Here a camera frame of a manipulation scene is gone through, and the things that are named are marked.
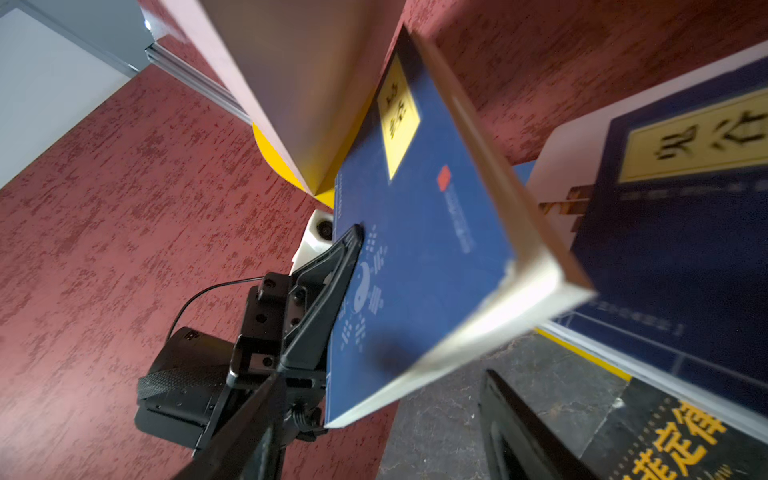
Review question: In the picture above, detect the left corner aluminium profile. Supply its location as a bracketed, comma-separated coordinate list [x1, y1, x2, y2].
[145, 43, 251, 125]

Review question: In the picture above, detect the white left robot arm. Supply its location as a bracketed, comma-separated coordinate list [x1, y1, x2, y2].
[135, 224, 364, 451]

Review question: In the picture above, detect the blue book yellow label front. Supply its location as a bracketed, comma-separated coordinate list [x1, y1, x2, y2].
[325, 31, 596, 429]

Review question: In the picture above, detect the yellow pink blue bookshelf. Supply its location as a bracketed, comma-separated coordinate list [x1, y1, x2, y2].
[139, 1, 412, 243]

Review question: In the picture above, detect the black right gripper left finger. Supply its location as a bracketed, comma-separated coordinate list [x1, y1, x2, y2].
[175, 373, 287, 479]

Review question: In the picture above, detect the blue book yellow label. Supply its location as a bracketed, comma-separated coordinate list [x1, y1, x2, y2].
[325, 31, 596, 429]
[571, 60, 767, 414]

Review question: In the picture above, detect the black book under blue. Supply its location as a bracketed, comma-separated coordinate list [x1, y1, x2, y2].
[581, 380, 767, 479]

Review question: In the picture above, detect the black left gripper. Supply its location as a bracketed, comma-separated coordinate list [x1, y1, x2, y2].
[226, 224, 364, 441]

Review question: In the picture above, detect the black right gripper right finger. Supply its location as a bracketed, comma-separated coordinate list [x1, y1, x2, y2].
[478, 369, 596, 479]

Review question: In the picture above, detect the white book brown pattern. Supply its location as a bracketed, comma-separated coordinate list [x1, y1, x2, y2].
[526, 43, 767, 440]

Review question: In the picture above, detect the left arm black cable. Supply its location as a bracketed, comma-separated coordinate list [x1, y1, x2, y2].
[164, 275, 265, 343]

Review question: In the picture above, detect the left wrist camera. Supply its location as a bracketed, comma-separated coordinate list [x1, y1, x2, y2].
[290, 210, 333, 274]

